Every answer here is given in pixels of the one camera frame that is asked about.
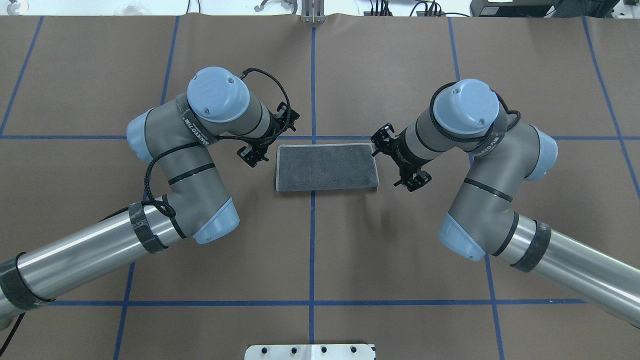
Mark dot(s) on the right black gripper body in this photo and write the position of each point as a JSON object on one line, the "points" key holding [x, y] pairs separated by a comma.
{"points": [[400, 149]]}

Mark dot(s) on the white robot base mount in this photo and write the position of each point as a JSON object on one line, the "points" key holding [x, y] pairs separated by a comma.
{"points": [[336, 351]]}

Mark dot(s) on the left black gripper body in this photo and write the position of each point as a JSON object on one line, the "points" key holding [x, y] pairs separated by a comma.
{"points": [[270, 133]]}

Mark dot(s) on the aluminium frame post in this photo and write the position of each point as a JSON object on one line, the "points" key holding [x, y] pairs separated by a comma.
{"points": [[313, 11]]}

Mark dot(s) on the pink grey towel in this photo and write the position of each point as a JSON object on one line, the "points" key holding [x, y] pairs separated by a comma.
{"points": [[326, 167]]}

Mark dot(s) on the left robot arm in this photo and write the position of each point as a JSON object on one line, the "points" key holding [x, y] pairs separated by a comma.
{"points": [[186, 196]]}

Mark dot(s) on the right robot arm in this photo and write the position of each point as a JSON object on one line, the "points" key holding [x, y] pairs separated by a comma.
{"points": [[470, 116]]}

